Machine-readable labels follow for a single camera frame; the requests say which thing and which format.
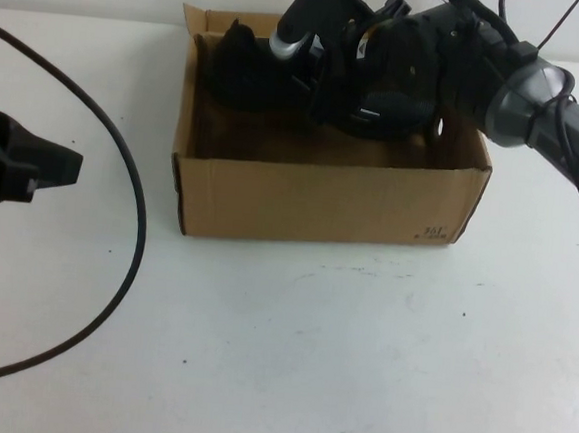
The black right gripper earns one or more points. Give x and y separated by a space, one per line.
408 50

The black mesh sneaker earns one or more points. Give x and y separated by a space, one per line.
245 72

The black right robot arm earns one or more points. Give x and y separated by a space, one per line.
519 99

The brown cardboard shoe box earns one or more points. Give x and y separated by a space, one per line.
320 204

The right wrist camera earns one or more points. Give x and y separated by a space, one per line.
290 46

